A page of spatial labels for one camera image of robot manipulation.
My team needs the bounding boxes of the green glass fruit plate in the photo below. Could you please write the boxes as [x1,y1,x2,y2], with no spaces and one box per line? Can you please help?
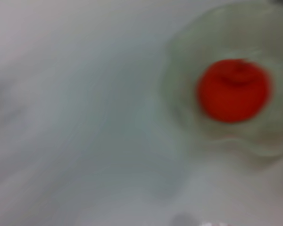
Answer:
[160,2,283,158]

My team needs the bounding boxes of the red soft tomato toy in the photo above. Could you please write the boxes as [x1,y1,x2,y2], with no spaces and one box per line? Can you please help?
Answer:
[196,58,273,123]

